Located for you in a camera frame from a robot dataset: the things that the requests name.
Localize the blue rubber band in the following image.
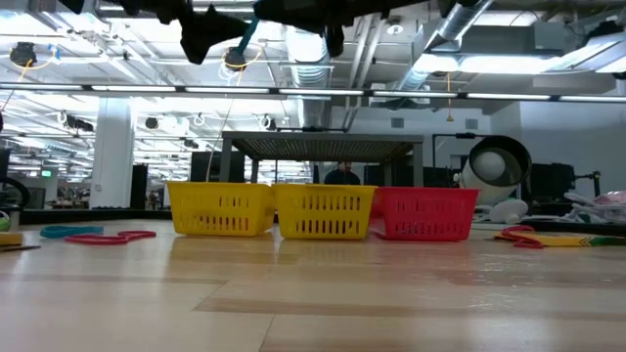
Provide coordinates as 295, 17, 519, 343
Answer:
233, 16, 261, 55

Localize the long linear ceiling light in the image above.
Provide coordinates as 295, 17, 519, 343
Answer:
0, 81, 626, 104

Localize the black background screen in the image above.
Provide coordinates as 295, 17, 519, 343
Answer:
189, 151, 246, 184

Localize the grey perforated metal riser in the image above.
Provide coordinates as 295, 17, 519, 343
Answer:
217, 130, 426, 189

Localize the white building column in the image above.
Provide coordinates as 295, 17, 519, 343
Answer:
88, 96, 136, 210

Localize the yellow plastic slotted basket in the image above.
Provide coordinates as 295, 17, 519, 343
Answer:
271, 183, 380, 242
165, 181, 277, 238

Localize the black tall cabinet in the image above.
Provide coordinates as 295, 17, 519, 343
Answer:
128, 163, 150, 211

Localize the person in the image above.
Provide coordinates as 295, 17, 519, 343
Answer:
323, 160, 363, 187

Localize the red plastic slotted basket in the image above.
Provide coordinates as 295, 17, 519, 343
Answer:
369, 186, 481, 243

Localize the thin red rubber band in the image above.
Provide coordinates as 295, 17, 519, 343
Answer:
499, 224, 546, 250
64, 229, 158, 246

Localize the white spot lamp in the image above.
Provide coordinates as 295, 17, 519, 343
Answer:
452, 134, 534, 226

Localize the teal rubber band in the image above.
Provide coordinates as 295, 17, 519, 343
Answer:
38, 224, 106, 241

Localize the black background monitor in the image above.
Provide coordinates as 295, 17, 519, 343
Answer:
529, 161, 577, 200

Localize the black ceiling cable reel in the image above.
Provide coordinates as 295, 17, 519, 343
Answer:
222, 44, 266, 73
8, 40, 39, 68

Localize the silver ventilation duct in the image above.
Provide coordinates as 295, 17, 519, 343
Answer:
282, 23, 335, 129
390, 0, 495, 94

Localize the yellow hanging cord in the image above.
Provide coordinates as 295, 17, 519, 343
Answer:
443, 71, 456, 124

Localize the white pink cable bundle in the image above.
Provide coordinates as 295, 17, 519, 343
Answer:
560, 189, 626, 226

